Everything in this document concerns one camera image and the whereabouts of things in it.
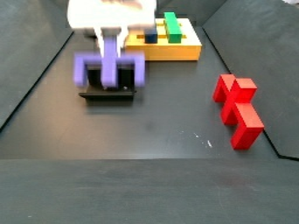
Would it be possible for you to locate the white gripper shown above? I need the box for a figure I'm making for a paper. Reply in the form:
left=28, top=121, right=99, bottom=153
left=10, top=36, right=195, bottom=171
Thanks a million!
left=67, top=0, right=156, bottom=56

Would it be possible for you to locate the purple m-shaped block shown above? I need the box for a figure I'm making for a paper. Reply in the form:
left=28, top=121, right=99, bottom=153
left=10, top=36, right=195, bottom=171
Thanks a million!
left=74, top=37, right=146, bottom=88

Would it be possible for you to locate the yellow slotted board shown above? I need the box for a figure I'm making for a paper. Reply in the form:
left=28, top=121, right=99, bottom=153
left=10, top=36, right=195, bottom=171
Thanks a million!
left=126, top=18, right=202, bottom=61

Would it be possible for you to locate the black angle fixture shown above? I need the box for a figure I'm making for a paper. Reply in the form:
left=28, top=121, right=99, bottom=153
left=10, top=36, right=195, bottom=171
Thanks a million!
left=79, top=68, right=136, bottom=101

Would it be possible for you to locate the blue rectangular bar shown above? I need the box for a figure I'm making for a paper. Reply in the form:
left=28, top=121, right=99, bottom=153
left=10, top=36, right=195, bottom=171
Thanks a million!
left=144, top=28, right=158, bottom=44

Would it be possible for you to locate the green rectangular bar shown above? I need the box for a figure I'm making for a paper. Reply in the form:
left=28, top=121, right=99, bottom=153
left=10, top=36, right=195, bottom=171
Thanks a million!
left=163, top=12, right=183, bottom=44

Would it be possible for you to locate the red m-shaped block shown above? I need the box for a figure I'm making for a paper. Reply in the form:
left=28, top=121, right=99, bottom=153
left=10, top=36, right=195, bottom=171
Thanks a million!
left=213, top=74, right=265, bottom=150

